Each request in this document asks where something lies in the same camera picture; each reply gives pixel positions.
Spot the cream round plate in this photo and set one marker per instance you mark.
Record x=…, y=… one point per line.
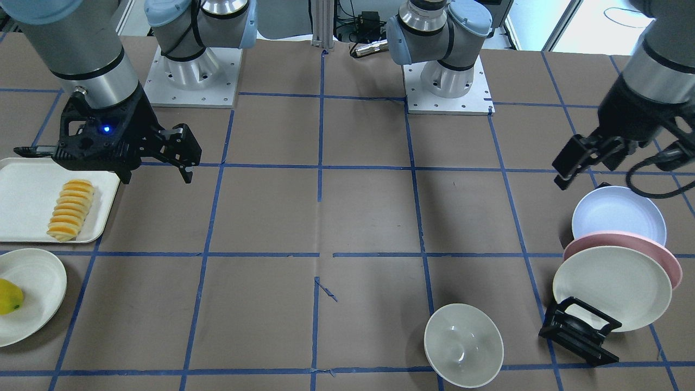
x=42, y=278

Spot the sliced yellow bread loaf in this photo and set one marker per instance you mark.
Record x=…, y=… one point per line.
x=71, y=210

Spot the cream bowl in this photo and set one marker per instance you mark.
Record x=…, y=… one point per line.
x=463, y=346

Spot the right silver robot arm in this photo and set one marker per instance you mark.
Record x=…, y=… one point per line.
x=79, y=46

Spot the white rectangular tray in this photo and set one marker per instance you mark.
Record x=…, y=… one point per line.
x=29, y=191

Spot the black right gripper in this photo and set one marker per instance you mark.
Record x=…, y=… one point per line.
x=138, y=122

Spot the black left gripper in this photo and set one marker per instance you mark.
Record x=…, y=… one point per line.
x=632, y=111

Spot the aluminium frame post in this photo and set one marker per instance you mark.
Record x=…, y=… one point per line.
x=322, y=20

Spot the yellow lemon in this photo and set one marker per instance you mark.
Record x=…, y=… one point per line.
x=12, y=297

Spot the light blue plate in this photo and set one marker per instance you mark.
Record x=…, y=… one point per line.
x=617, y=208

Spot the black dish rack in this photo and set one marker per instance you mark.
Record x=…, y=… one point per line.
x=576, y=335

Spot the cream plate in rack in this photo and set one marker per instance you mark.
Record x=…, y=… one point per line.
x=625, y=284

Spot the pink plate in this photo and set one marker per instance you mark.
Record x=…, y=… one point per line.
x=644, y=245

